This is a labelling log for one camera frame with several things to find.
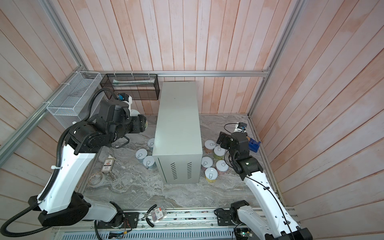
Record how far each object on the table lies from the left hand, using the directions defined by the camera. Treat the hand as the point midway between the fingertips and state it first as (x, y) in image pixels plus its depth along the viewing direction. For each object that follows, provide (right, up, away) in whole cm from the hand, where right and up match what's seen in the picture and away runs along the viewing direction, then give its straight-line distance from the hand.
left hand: (137, 122), depth 62 cm
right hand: (+42, -5, +14) cm, 45 cm away
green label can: (+41, -18, +31) cm, 54 cm away
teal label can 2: (-3, -12, +34) cm, 36 cm away
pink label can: (+41, -25, +25) cm, 55 cm away
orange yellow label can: (+34, -29, +22) cm, 50 cm away
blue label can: (-9, -18, +30) cm, 36 cm away
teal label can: (-2, -23, +26) cm, 35 cm away
